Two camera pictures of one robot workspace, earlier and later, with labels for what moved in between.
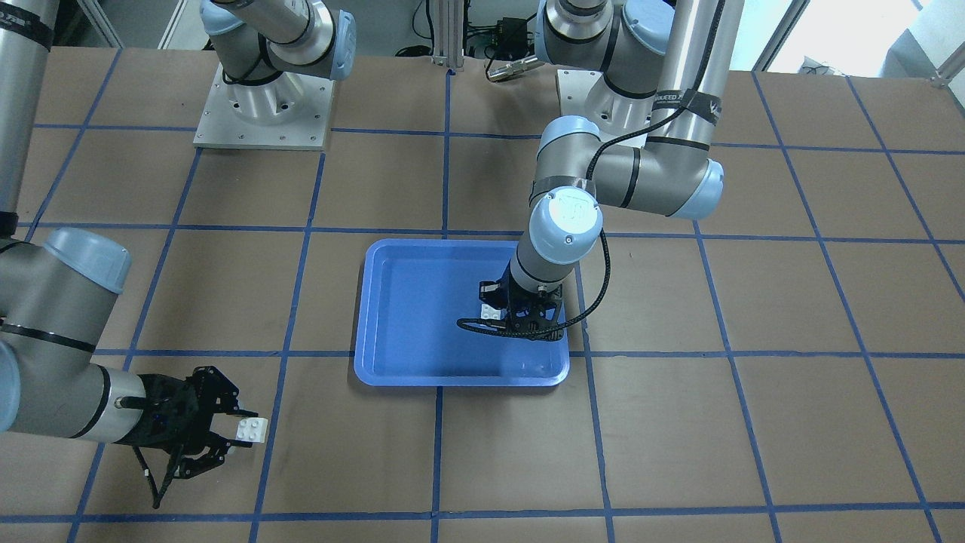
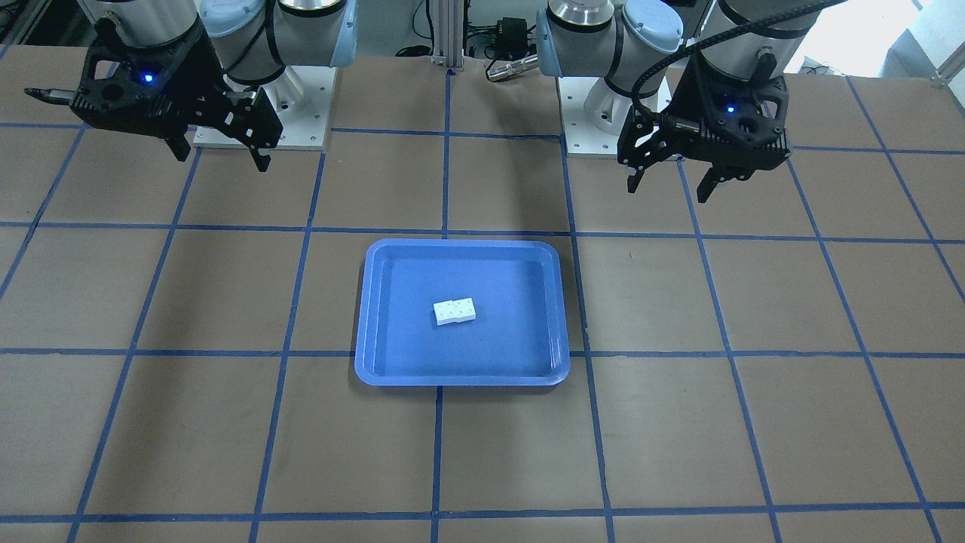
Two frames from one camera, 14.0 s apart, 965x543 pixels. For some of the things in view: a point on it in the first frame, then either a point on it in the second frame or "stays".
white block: (488, 312) -> (464, 310)
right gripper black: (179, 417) -> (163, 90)
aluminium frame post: (448, 34) stays
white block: (252, 430) -> (444, 313)
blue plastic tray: (412, 293) stays
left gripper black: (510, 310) -> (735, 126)
